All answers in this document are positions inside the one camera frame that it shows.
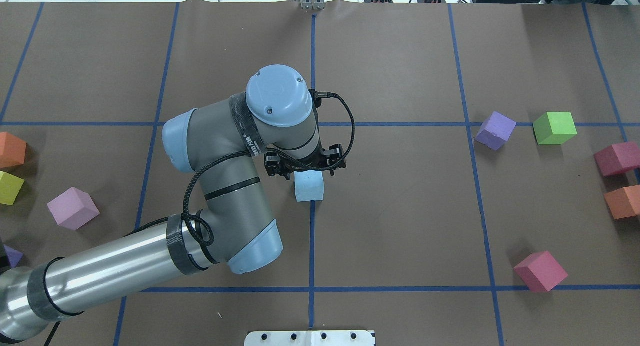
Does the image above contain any orange foam block near teal bin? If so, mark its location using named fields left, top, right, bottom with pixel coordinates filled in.
left=0, top=132, right=28, bottom=168

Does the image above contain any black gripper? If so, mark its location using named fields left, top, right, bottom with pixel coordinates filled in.
left=263, top=144, right=346, bottom=180

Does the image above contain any purple foam block near teal bin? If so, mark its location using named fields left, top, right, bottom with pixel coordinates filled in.
left=3, top=245, right=25, bottom=268

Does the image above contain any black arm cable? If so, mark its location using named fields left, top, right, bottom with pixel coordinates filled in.
left=181, top=89, right=356, bottom=247

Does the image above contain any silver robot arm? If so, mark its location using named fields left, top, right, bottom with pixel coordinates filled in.
left=1, top=64, right=351, bottom=346

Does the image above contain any dark pink block near bin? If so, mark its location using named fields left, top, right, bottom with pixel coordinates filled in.
left=594, top=142, right=640, bottom=177

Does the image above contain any yellow foam block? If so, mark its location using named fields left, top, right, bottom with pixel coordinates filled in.
left=0, top=171, right=25, bottom=205

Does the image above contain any orange foam block near pink bin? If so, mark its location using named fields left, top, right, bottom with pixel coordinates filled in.
left=604, top=185, right=640, bottom=220

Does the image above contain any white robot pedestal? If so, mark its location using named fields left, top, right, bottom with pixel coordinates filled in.
left=244, top=330, right=377, bottom=346

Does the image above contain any purple foam block near green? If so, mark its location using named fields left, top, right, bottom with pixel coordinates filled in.
left=474, top=111, right=517, bottom=151

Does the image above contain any light pink foam block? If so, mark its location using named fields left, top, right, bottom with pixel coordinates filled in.
left=47, top=187, right=100, bottom=230

